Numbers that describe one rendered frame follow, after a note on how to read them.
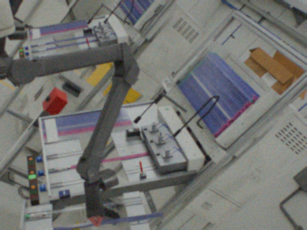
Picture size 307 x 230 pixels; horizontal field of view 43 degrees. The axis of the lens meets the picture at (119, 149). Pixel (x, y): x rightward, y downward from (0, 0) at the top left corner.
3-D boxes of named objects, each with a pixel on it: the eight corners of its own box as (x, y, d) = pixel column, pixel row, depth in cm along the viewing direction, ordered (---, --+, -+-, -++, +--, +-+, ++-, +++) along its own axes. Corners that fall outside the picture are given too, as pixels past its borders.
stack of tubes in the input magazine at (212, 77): (214, 136, 180) (258, 94, 171) (176, 85, 219) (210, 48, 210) (229, 148, 187) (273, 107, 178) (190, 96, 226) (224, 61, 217)
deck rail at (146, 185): (51, 209, 179) (48, 200, 176) (51, 206, 181) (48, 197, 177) (196, 181, 191) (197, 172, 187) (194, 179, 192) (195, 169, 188)
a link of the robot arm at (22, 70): (122, 39, 141) (136, 37, 133) (127, 77, 145) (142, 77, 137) (0, 61, 122) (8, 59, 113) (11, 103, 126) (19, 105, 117)
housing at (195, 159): (186, 181, 192) (188, 159, 183) (156, 126, 230) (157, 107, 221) (201, 179, 194) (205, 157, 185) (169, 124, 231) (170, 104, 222)
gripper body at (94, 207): (102, 199, 150) (100, 183, 146) (104, 216, 141) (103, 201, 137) (85, 201, 149) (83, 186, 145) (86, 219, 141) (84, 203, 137)
